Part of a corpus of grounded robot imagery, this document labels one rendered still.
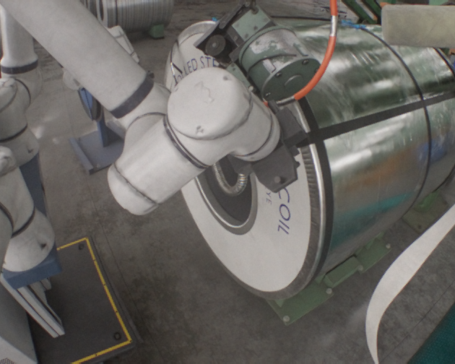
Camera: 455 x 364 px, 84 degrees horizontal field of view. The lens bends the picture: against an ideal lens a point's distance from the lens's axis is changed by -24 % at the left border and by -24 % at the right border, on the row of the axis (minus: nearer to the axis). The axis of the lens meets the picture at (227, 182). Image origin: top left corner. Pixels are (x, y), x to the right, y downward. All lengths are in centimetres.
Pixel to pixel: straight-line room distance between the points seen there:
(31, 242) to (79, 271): 84
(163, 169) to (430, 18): 32
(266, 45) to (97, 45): 33
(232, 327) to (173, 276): 47
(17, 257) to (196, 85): 61
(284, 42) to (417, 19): 42
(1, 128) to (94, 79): 71
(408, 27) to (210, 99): 21
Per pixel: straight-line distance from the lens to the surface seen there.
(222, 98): 33
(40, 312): 130
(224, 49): 78
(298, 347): 174
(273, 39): 65
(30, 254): 81
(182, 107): 35
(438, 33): 26
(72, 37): 46
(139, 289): 186
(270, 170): 48
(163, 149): 38
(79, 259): 166
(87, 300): 152
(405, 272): 53
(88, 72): 47
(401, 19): 25
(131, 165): 40
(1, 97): 110
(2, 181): 69
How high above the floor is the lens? 159
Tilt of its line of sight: 41 degrees down
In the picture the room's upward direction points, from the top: 4 degrees clockwise
